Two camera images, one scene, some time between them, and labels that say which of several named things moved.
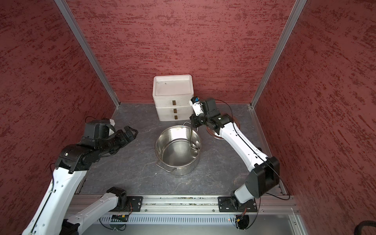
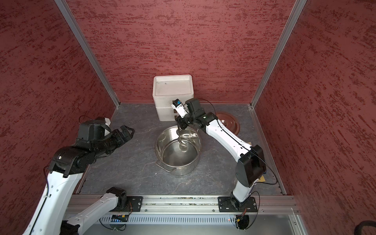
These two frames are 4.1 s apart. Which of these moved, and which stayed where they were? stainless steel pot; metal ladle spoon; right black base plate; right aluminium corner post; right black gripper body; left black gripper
Moved: right black gripper body; metal ladle spoon
Stayed: left black gripper; right black base plate; stainless steel pot; right aluminium corner post
